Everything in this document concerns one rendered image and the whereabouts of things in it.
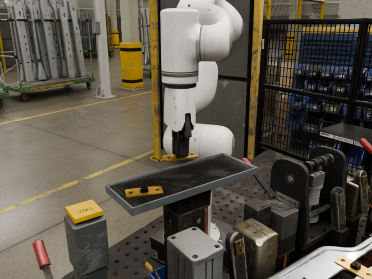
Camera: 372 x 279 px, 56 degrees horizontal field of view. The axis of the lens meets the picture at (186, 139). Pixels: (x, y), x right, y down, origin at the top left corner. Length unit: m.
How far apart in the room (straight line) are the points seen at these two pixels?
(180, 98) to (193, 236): 0.29
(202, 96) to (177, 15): 0.43
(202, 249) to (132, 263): 0.68
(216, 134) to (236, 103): 2.24
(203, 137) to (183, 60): 0.39
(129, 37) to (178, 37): 7.75
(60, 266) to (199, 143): 1.71
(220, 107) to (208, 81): 2.29
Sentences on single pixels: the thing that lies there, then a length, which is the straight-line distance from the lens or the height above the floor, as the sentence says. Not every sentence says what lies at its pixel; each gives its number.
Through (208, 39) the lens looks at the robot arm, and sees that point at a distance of 0.75.
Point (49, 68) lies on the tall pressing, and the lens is 8.67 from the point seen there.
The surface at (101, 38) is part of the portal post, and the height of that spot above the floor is 1.24.
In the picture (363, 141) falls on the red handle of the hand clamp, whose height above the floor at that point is 1.14.
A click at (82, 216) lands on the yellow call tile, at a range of 0.74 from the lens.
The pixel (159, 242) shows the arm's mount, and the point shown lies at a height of 0.79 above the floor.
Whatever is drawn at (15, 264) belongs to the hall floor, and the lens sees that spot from 2.71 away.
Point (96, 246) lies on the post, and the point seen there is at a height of 1.08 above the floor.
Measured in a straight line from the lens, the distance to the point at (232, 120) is 3.39.
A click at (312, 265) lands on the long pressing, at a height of 1.00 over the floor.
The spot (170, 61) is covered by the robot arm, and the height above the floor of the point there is 1.45.
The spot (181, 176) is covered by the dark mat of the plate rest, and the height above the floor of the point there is 1.16.
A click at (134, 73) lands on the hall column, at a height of 0.39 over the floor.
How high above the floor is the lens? 1.52
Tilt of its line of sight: 18 degrees down
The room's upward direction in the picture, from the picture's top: straight up
